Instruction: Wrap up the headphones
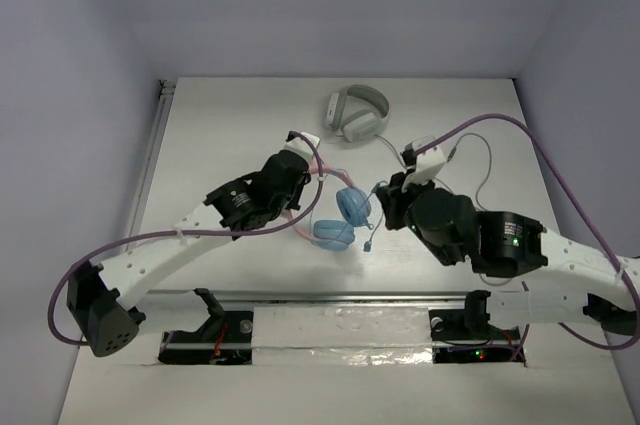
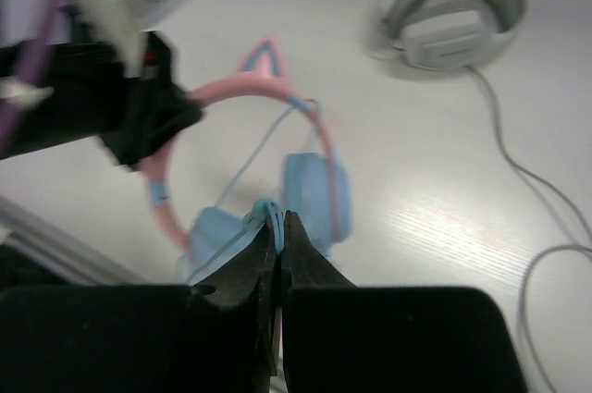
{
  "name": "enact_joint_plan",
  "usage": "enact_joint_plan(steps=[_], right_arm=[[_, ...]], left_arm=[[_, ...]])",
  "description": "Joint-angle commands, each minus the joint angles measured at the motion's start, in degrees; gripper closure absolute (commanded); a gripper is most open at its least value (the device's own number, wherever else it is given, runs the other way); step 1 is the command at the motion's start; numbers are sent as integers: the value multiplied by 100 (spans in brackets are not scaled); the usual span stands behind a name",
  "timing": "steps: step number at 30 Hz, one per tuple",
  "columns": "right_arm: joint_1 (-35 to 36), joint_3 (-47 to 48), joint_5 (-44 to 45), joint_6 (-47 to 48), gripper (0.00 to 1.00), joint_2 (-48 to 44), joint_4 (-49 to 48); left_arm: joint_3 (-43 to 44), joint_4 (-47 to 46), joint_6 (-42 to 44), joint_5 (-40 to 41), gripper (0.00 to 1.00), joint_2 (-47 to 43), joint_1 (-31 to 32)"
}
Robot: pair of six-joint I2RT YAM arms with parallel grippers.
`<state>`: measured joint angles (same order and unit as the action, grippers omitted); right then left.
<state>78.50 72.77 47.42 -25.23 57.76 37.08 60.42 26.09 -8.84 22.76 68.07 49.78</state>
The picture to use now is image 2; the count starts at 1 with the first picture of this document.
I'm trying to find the pink blue cat-ear headphones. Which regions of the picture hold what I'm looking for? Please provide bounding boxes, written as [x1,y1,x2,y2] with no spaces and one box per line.
[141,37,352,285]

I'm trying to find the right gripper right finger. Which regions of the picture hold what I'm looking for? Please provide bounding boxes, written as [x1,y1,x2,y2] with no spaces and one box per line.
[281,211,353,392]

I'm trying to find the grey headphone cable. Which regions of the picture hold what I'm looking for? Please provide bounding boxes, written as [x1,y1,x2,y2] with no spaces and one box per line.
[466,64,592,393]

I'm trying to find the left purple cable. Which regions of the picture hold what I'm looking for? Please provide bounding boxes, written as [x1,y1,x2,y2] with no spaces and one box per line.
[0,0,70,154]

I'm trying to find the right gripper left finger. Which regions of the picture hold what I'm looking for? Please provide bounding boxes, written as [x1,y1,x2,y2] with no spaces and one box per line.
[189,221,281,377]

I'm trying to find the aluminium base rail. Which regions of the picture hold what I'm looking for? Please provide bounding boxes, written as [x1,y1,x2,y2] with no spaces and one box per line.
[1,197,148,285]

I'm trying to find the white grey headphones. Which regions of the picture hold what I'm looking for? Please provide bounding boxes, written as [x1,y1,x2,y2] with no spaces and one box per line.
[376,0,527,70]

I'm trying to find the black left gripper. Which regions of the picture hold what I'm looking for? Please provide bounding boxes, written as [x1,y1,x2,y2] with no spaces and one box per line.
[100,31,203,171]

